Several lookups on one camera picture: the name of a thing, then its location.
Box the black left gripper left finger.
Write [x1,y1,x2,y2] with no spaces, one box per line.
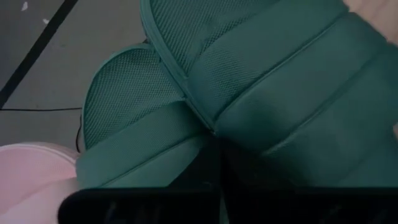
[57,136,221,224]

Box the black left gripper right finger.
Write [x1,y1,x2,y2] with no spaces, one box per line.
[221,136,398,224]

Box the pink slide sandal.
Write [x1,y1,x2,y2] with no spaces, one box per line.
[0,142,80,224]

